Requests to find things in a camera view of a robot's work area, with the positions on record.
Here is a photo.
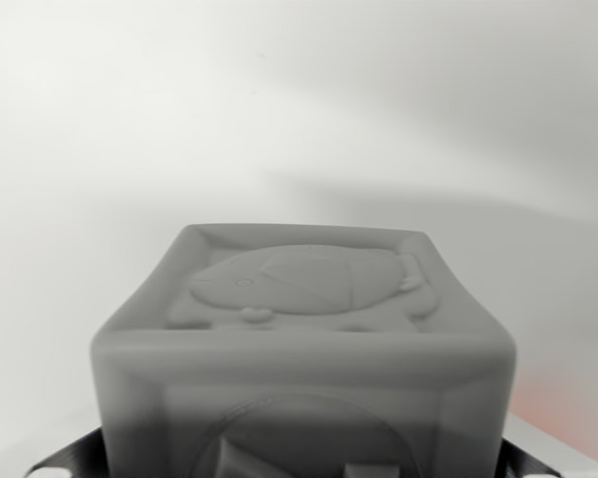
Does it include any black padded gripper right finger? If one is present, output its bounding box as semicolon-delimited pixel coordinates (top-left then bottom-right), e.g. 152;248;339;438
499;411;598;478

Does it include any grey embossed rubber cube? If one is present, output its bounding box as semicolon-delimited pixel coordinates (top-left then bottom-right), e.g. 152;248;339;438
89;223;517;478

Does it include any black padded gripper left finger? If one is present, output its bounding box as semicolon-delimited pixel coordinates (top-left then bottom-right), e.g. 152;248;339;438
23;415;107;478

